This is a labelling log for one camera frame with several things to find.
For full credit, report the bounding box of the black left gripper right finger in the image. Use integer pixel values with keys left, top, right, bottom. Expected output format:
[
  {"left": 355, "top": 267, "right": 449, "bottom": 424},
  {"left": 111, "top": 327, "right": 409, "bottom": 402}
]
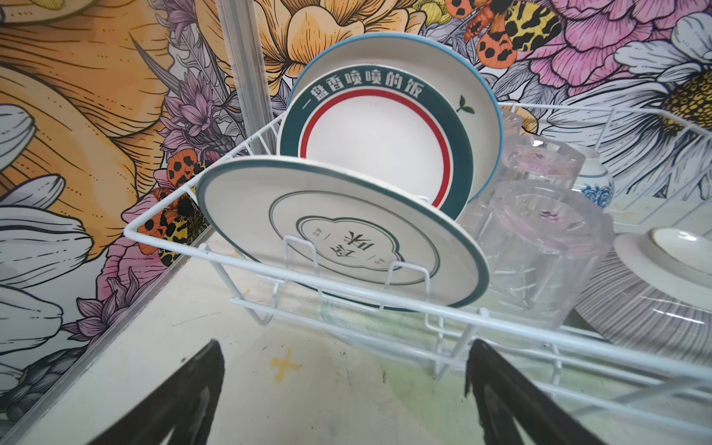
[{"left": 465, "top": 339, "right": 602, "bottom": 444}]

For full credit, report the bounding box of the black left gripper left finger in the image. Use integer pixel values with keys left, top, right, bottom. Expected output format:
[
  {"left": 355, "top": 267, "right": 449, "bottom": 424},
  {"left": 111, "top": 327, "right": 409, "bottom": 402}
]
[{"left": 91, "top": 339, "right": 225, "bottom": 444}]

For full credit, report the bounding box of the white wire dish rack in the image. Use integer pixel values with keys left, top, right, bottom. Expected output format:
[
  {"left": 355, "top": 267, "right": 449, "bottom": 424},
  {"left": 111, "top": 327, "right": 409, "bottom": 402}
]
[{"left": 123, "top": 99, "right": 712, "bottom": 441}]

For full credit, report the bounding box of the white plate green rim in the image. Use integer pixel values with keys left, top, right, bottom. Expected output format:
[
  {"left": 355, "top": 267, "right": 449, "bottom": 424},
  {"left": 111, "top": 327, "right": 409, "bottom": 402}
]
[{"left": 196, "top": 156, "right": 491, "bottom": 308}]

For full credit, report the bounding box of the plate green red band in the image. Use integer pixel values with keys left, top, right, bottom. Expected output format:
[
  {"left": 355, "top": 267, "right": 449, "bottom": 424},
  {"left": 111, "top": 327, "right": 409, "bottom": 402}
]
[{"left": 277, "top": 65, "right": 475, "bottom": 219}]

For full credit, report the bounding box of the clear glass near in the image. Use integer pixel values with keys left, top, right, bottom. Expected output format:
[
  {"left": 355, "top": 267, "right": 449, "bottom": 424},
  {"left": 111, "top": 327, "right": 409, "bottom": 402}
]
[{"left": 458, "top": 180, "right": 615, "bottom": 330}]

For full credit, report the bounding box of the clear glass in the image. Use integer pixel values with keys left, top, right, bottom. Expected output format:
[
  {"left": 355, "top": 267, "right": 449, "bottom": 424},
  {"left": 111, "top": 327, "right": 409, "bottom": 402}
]
[
  {"left": 494, "top": 135, "right": 585, "bottom": 189},
  {"left": 458, "top": 180, "right": 615, "bottom": 330}
]

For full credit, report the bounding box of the striped brown white bowl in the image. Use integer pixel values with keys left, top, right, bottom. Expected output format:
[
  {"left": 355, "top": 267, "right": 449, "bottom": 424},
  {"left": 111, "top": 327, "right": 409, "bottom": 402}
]
[{"left": 576, "top": 227, "right": 711, "bottom": 366}]

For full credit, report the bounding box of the white blue floral bowl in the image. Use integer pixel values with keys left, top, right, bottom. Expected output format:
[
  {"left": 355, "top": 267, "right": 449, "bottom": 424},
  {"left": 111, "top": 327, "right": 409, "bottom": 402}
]
[{"left": 572, "top": 146, "right": 615, "bottom": 209}]

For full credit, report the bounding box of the clear glass far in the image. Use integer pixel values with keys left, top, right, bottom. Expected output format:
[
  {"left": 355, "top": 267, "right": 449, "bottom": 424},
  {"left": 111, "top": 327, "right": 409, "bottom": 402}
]
[{"left": 494, "top": 135, "right": 585, "bottom": 189}]

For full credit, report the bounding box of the white plate teal rim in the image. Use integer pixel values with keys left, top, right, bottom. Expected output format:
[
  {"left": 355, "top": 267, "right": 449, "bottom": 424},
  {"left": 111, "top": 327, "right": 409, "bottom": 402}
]
[{"left": 289, "top": 33, "right": 504, "bottom": 201}]

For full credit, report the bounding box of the left aluminium corner post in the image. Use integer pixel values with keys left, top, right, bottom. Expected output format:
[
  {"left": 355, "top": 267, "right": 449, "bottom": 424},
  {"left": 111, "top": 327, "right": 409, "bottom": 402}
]
[{"left": 217, "top": 0, "right": 274, "bottom": 136}]

